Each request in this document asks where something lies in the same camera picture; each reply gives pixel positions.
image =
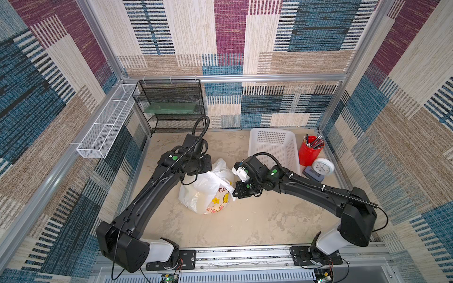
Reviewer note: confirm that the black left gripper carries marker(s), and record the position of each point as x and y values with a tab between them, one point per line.
207	160

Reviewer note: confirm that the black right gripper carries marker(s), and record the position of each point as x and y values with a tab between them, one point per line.
241	189

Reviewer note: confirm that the white plastic bag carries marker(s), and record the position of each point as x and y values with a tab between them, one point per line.
210	192

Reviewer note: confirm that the white perforated plastic basket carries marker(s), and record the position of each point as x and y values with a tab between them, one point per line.
282	144

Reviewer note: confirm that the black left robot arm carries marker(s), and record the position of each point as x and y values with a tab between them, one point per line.
121	239

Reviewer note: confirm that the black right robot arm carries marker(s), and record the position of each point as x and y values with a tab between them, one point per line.
357	214

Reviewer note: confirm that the green board on shelf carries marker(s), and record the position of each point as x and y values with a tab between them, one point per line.
170	108

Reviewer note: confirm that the red pen cup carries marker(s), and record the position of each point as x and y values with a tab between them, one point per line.
307	156

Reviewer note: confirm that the white round clock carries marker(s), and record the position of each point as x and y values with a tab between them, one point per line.
319	169

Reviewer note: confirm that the pens in cup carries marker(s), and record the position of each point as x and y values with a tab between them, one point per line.
313	142

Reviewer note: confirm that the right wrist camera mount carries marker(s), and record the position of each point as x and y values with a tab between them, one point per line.
240	172

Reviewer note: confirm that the black wire mesh shelf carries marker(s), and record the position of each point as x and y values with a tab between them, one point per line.
170	91

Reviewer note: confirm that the aluminium front rail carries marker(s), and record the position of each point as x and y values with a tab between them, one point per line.
273	264

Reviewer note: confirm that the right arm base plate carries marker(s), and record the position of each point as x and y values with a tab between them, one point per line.
311	257

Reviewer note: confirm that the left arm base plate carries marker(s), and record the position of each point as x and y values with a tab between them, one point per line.
184	259

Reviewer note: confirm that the white wire mesh tray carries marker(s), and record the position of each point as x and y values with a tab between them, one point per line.
100	138

